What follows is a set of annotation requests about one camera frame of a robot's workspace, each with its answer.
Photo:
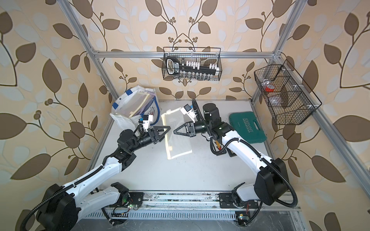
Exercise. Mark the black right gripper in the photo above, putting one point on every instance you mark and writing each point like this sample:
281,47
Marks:
188,125

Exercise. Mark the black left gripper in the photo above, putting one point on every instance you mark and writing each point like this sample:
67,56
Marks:
152,136

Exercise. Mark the cream yellow pouch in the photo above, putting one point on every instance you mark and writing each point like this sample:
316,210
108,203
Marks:
176,145

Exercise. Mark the white canvas tote bag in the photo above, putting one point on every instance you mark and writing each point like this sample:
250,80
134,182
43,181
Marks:
151,108

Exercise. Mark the yellow trimmed mesh pouch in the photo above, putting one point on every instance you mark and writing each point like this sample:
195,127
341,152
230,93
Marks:
131,104

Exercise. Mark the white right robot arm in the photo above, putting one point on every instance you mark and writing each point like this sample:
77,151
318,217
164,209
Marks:
271,178

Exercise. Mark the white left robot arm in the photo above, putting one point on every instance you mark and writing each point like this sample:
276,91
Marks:
64,206

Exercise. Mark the black screwdriver bit case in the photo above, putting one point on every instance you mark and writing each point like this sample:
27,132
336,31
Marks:
218,147

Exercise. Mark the black socket tool set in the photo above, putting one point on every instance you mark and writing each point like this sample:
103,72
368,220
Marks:
175,67

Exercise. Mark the green plastic tool case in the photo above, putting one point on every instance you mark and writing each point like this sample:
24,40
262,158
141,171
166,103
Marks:
247,126

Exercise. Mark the red item in basket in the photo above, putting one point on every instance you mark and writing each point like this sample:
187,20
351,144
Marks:
269,88

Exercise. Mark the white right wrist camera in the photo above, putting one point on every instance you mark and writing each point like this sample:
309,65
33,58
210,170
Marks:
189,111

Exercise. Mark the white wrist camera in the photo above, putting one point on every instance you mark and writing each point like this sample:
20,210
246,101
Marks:
145,121
189,111

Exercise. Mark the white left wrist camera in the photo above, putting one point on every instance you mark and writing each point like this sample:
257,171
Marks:
145,121

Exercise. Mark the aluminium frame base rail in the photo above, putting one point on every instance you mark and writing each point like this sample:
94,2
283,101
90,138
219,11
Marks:
183,205

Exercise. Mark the back wall wire basket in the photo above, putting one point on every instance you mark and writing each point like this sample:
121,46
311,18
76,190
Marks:
204,55

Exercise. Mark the wall wire basket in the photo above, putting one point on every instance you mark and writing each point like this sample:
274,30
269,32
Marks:
293,100
204,55

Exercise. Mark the right wall wire basket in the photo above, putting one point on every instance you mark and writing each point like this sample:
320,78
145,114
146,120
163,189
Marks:
293,100

